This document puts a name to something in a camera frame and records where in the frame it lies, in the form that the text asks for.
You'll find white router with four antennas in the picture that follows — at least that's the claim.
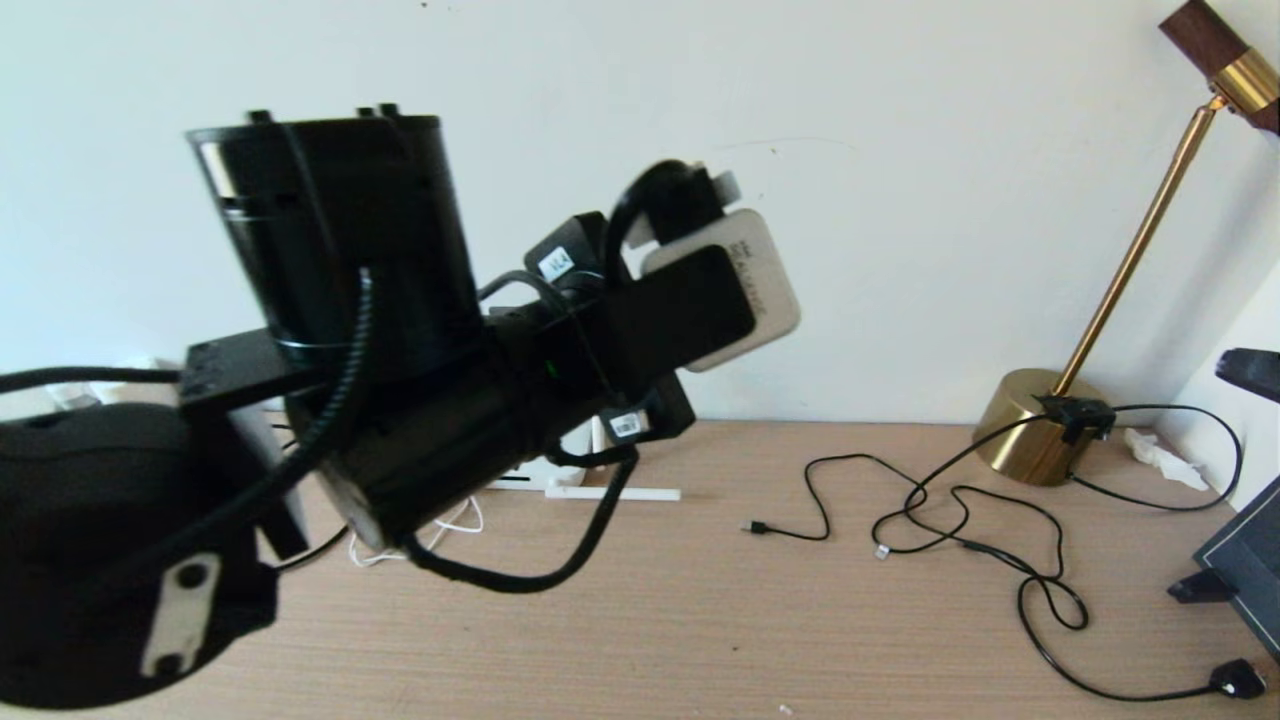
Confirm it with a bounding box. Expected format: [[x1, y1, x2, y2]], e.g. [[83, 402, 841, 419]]
[[488, 415, 683, 502]]

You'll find black clip stand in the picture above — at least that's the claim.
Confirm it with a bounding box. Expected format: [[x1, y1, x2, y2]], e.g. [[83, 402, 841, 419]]
[[1168, 570, 1236, 604]]

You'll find black plastic object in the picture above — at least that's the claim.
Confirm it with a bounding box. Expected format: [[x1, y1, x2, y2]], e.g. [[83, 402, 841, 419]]
[[603, 160, 739, 286]]

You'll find thin black USB cable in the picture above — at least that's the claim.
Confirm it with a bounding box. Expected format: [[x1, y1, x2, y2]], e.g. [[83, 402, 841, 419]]
[[742, 455, 1063, 583]]

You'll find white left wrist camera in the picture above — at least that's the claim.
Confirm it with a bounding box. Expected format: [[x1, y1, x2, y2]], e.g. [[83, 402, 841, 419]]
[[525, 160, 803, 393]]

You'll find dark teal patterned board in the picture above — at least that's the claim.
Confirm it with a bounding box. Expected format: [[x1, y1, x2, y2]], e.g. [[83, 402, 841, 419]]
[[1195, 478, 1280, 661]]

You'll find thin white adapter cable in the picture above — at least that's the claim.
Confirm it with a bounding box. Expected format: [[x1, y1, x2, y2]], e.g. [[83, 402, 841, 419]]
[[350, 495, 486, 569]]

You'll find black lamp power cable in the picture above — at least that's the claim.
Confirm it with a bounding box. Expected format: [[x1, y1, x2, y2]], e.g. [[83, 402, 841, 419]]
[[870, 404, 1267, 701]]

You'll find crumpled white tissue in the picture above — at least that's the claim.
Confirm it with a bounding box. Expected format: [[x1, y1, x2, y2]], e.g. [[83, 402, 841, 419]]
[[1125, 428, 1209, 491]]

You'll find brass desk lamp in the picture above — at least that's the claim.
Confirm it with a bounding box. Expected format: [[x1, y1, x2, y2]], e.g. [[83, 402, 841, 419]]
[[975, 0, 1280, 488]]

